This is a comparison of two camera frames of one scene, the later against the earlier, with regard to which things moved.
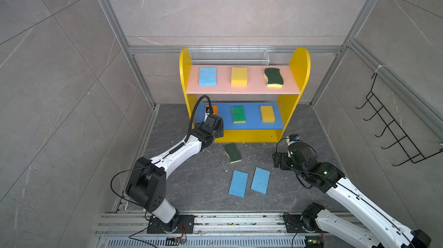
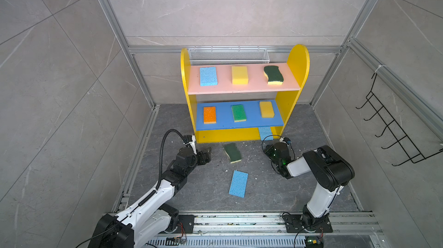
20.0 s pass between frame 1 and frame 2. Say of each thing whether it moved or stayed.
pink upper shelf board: stayed
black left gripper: moved
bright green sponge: stayed
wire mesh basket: stayed
